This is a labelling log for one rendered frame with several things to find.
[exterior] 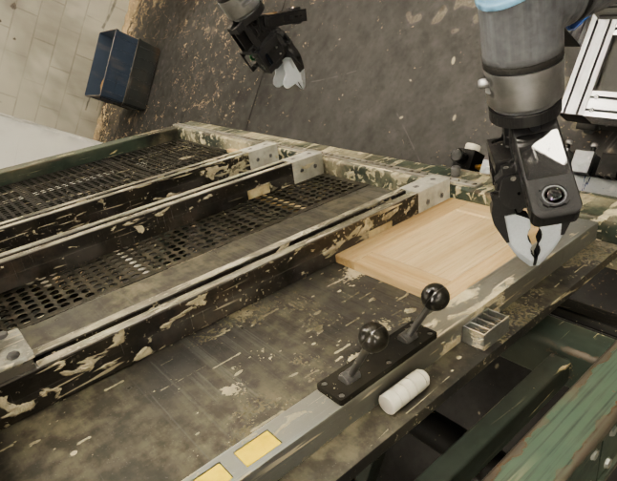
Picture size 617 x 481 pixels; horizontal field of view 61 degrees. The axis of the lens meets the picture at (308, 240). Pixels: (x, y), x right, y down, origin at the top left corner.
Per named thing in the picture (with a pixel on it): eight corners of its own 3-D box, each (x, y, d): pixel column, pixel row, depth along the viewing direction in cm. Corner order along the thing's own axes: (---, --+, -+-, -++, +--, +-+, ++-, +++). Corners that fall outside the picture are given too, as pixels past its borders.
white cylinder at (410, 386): (394, 419, 70) (432, 389, 74) (393, 402, 69) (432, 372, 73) (378, 408, 72) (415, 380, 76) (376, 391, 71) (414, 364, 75)
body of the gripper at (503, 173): (552, 170, 64) (551, 75, 58) (572, 209, 57) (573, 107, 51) (487, 181, 66) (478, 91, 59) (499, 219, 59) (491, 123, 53)
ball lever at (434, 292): (421, 345, 79) (460, 293, 69) (405, 357, 77) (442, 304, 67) (404, 326, 80) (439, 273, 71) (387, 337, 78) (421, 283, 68)
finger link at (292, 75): (290, 102, 117) (267, 70, 111) (306, 84, 119) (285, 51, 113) (299, 103, 115) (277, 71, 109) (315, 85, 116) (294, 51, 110)
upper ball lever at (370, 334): (366, 385, 72) (399, 333, 62) (346, 399, 70) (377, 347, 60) (348, 364, 74) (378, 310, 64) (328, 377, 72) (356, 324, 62)
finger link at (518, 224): (525, 241, 69) (522, 182, 64) (536, 271, 64) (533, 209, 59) (500, 245, 70) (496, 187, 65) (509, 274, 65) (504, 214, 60)
